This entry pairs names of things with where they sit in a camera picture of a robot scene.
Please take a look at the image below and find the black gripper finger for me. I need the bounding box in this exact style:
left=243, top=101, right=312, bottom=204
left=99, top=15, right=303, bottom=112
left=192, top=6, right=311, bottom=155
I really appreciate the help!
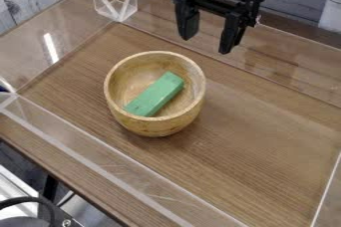
left=219, top=12, right=245, bottom=55
left=174, top=0, right=200, bottom=41

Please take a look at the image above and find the wooden brown bowl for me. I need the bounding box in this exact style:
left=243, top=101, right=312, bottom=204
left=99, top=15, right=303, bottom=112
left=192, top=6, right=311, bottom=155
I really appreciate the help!
left=104, top=51, right=206, bottom=137

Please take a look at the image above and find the green rectangular block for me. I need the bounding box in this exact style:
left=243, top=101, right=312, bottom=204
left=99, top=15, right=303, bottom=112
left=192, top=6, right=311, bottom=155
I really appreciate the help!
left=125, top=72, right=184, bottom=117

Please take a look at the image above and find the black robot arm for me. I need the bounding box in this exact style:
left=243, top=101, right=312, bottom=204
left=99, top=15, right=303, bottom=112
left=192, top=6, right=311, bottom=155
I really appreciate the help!
left=172, top=0, right=265, bottom=55

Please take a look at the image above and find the white cylindrical container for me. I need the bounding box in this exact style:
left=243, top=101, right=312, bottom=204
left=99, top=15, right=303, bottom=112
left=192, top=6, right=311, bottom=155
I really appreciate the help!
left=319, top=0, right=341, bottom=34

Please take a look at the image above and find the black metal table leg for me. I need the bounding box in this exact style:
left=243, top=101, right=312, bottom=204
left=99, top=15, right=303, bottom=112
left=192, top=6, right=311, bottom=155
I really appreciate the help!
left=43, top=175, right=59, bottom=201

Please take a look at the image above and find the clear acrylic corner bracket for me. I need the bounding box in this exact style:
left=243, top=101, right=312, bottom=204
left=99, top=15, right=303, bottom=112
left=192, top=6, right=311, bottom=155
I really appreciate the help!
left=94, top=0, right=138, bottom=23

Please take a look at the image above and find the clear acrylic front wall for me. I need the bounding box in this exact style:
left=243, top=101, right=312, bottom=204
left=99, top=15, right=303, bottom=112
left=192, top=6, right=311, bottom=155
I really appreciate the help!
left=0, top=93, right=248, bottom=227

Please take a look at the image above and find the black bracket with screw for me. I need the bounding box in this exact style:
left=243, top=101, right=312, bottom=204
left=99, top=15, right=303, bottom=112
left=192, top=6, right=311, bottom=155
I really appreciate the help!
left=38, top=204, right=85, bottom=227

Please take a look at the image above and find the black cable loop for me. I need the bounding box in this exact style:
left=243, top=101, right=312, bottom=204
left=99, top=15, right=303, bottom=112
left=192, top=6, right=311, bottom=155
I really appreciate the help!
left=0, top=196, right=58, bottom=227

